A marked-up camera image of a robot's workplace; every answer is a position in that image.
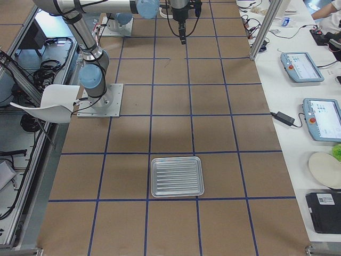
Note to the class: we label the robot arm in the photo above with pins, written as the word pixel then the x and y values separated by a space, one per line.
pixel 116 20
pixel 95 58

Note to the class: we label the black power adapter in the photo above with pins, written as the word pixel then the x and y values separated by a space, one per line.
pixel 283 118

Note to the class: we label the beige plate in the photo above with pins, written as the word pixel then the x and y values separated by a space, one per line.
pixel 325 169

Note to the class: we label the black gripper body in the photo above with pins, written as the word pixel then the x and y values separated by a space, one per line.
pixel 179 13

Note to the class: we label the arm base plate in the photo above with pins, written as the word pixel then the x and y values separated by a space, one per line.
pixel 112 106
pixel 124 31

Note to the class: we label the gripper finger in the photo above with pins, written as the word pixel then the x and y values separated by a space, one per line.
pixel 183 33
pixel 180 32

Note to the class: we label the black laptop box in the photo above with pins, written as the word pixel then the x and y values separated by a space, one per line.
pixel 324 210

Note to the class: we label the teach pendant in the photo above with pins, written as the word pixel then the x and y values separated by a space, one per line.
pixel 323 119
pixel 300 67

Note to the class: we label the far teach pendant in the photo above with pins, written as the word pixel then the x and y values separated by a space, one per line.
pixel 300 67

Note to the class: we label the ribbed metal tray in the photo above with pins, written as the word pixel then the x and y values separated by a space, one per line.
pixel 177 177

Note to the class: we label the aluminium frame post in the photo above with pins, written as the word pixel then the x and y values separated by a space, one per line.
pixel 268 19

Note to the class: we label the near teach pendant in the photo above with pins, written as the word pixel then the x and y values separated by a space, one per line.
pixel 323 119

